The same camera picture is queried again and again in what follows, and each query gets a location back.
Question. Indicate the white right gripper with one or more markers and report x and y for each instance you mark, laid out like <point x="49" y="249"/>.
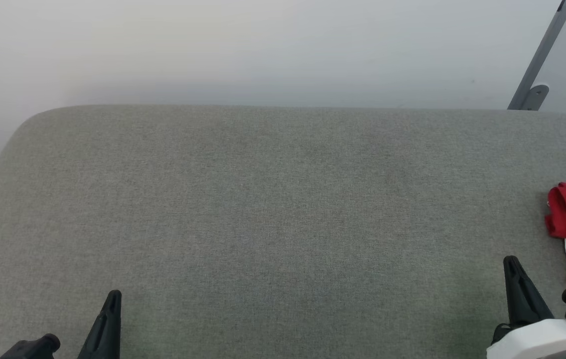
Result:
<point x="537" y="341"/>

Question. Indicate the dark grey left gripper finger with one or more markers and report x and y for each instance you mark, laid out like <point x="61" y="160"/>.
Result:
<point x="106" y="331"/>

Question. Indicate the grey fabric sofa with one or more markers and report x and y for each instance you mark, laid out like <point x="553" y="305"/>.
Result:
<point x="273" y="224"/>

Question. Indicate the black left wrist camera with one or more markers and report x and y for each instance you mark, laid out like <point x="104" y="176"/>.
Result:
<point x="31" y="348"/>

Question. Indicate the grey metal frame bar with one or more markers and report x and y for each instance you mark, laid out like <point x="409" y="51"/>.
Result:
<point x="537" y="55"/>

